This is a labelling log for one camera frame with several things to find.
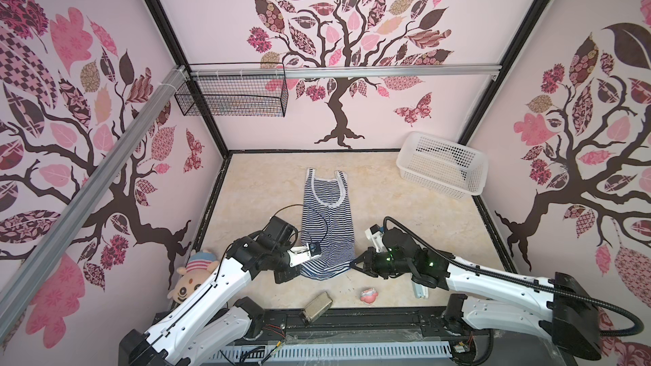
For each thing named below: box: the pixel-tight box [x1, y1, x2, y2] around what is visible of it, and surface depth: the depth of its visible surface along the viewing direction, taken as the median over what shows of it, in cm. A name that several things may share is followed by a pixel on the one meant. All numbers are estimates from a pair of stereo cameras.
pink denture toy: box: [359, 288, 379, 305], surface depth 77 cm
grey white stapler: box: [411, 281, 429, 300], surface depth 79 cm
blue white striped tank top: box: [300, 167, 356, 281], surface depth 97 cm
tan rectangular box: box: [301, 290, 334, 324], surface depth 76 cm
